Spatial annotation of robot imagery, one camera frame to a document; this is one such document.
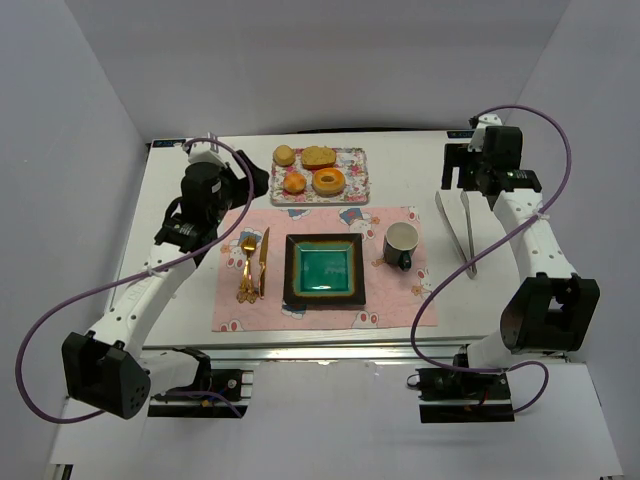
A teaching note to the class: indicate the square teal black plate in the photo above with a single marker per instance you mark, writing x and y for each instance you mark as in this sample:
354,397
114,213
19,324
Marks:
324,270

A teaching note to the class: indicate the floral rectangular tray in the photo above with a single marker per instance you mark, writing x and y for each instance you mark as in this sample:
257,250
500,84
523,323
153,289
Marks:
352,162

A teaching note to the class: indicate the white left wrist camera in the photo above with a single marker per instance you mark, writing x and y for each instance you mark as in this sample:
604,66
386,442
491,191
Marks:
203,151

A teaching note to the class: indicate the gold knife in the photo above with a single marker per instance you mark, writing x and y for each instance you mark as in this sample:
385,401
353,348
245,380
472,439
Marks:
263,263

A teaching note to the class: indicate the dark green mug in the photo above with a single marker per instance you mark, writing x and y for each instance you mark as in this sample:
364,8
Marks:
400,242

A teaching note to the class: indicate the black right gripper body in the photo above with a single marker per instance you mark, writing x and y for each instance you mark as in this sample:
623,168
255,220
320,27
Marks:
458,163

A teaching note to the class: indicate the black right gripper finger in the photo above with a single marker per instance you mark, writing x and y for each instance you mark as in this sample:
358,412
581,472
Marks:
447,176
455,152

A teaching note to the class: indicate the steel tongs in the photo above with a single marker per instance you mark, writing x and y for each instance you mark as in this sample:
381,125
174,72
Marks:
456,215

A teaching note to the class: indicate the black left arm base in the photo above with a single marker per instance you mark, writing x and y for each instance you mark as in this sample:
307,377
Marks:
185,383

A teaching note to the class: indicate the glazed ring doughnut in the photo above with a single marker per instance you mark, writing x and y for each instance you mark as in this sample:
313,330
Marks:
328,181

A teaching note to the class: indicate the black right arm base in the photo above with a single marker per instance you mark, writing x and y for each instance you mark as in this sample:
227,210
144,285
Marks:
448,397

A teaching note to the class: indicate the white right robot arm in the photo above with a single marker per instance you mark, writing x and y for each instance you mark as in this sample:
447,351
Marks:
552,309

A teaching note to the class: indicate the pink cartoon placemat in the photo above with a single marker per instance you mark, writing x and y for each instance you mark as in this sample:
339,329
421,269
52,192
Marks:
392,296

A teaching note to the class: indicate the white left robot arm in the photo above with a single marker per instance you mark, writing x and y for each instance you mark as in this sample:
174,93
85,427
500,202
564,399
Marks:
104,367

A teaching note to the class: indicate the round orange bun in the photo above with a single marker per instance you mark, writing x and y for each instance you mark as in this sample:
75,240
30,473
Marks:
294,183

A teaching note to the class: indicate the gold fork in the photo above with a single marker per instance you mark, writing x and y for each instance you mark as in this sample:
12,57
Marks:
246,292

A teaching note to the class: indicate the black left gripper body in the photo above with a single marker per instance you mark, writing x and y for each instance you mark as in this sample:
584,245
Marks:
240,176

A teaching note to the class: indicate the small round muffin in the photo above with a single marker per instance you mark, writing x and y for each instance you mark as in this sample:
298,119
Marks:
284,155

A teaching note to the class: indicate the brown bread slice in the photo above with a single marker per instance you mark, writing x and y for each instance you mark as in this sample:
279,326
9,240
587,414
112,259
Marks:
316,157

